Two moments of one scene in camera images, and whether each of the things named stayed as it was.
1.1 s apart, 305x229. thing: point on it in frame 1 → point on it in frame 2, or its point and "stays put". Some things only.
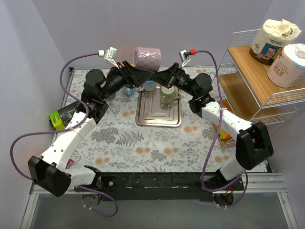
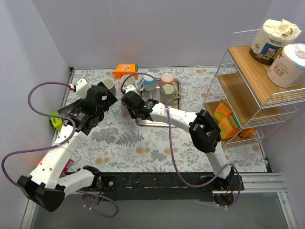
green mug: [168, 96] stays put
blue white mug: [148, 86] stays put
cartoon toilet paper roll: [270, 39] stays put
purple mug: [147, 58] → [126, 112]
